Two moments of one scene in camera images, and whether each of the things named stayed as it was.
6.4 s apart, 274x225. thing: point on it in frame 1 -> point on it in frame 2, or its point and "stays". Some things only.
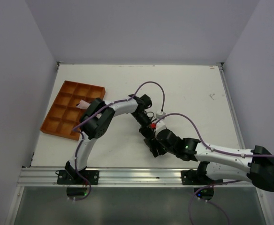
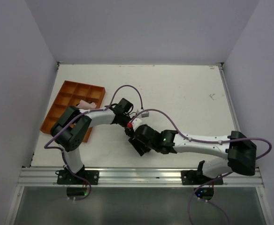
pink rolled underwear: (83, 104) stays
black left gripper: (146, 131) -> (129, 132)
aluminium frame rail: (128, 177) stays
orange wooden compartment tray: (64, 115) stays
